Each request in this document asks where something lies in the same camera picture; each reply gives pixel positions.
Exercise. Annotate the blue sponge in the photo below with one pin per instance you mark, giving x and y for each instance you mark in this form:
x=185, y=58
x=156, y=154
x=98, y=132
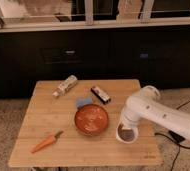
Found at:
x=83, y=101

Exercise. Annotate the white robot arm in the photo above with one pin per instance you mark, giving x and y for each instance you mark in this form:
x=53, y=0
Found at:
x=144, y=104

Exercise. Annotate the wooden table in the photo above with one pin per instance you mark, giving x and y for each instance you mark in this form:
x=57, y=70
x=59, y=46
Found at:
x=47, y=115

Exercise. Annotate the black power adapter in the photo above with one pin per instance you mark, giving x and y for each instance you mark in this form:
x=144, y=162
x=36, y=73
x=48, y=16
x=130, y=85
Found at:
x=176, y=137

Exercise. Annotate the orange ceramic bowl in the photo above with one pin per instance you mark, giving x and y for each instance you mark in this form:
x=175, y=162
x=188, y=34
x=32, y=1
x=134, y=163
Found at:
x=91, y=120

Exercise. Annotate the black cabinet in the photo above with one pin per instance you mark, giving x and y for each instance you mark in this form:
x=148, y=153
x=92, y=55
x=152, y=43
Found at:
x=158, y=56

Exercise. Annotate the white ceramic cup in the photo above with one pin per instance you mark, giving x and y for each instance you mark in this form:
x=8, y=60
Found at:
x=125, y=134

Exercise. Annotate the brown chocolate bar box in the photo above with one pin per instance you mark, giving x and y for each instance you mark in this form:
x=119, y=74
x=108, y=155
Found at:
x=101, y=94

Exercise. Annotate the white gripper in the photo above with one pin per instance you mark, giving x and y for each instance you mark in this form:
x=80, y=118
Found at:
x=129, y=121

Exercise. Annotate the orange toy carrot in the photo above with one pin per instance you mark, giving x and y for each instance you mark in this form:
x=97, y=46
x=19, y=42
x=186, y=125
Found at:
x=46, y=142

